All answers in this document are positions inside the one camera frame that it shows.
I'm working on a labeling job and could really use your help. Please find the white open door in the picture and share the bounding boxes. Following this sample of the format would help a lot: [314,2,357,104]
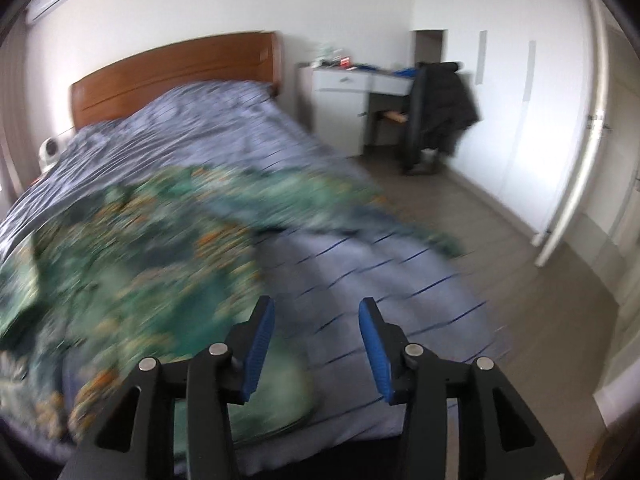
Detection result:
[534,0,610,269]

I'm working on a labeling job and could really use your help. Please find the green patterned silk jacket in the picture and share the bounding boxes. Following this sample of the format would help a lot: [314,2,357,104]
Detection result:
[1,166,461,442]

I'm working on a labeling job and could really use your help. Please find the small white fan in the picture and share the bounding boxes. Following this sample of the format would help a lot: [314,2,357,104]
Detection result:
[38,136,67,174]

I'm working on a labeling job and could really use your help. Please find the brown wooden headboard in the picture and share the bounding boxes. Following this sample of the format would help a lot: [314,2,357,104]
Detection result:
[70,32,283,130]

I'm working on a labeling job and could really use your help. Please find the white wardrobe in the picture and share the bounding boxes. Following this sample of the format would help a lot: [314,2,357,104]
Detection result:
[412,0,593,234]

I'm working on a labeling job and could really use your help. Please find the blue checked bed duvet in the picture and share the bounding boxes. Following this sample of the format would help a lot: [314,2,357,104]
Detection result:
[1,81,496,474]

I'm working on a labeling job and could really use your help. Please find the black coat on chair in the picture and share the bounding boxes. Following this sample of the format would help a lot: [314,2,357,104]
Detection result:
[397,62,480,174]

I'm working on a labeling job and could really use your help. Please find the white dresser desk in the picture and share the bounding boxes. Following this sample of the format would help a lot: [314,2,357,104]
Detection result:
[295,64,412,157]

